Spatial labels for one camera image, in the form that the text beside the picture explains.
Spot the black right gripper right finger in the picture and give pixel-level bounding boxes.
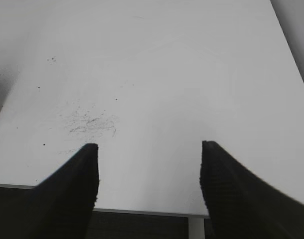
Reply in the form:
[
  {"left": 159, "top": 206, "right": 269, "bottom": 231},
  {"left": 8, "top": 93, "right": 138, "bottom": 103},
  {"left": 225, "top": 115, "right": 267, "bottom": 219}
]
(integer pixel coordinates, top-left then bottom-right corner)
[{"left": 199, "top": 141, "right": 304, "bottom": 239}]

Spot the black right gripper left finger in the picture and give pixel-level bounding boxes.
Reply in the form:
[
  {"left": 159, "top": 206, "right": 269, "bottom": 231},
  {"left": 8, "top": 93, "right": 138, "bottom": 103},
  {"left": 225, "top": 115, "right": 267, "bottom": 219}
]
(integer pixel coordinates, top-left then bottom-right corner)
[{"left": 7, "top": 143, "right": 100, "bottom": 239}]

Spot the white table leg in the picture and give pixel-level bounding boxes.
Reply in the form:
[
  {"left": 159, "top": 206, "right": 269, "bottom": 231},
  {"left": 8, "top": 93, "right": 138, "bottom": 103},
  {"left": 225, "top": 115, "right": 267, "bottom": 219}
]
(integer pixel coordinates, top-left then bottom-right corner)
[{"left": 188, "top": 217, "right": 205, "bottom": 239}]

